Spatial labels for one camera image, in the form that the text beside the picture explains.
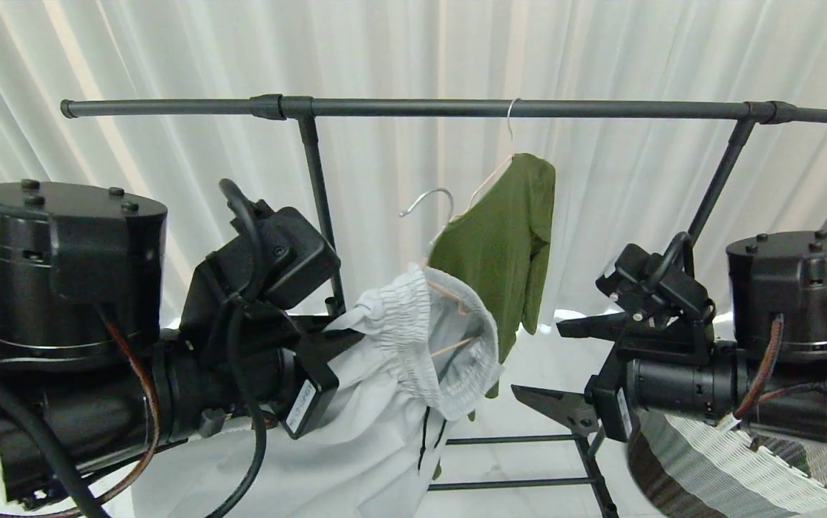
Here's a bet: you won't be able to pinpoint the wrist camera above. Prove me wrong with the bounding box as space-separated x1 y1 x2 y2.
595 243 716 364
180 198 342 346

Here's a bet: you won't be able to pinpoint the pink clothes hanger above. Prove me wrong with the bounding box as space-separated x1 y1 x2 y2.
449 99 522 224
399 188 486 358

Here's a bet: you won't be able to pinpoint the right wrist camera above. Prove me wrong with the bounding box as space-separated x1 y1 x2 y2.
595 243 716 364

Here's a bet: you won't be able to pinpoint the white curtain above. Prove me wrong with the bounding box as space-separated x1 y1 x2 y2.
0 0 827 346

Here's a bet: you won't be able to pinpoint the green long-sleeved shirt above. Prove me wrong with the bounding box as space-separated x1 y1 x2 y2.
426 153 557 481

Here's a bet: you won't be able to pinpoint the black clothes rack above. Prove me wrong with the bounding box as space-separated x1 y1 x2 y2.
60 94 827 518

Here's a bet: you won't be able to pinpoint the white laundry basket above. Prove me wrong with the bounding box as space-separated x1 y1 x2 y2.
626 410 827 518

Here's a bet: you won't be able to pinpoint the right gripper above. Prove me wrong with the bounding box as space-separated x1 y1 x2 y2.
511 313 741 441

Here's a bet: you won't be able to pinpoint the pale grey shorts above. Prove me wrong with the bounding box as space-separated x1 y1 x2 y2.
133 265 504 518

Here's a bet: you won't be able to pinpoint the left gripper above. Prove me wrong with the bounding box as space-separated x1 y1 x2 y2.
162 335 341 440

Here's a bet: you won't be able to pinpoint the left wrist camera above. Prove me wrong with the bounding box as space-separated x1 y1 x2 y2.
180 198 342 346

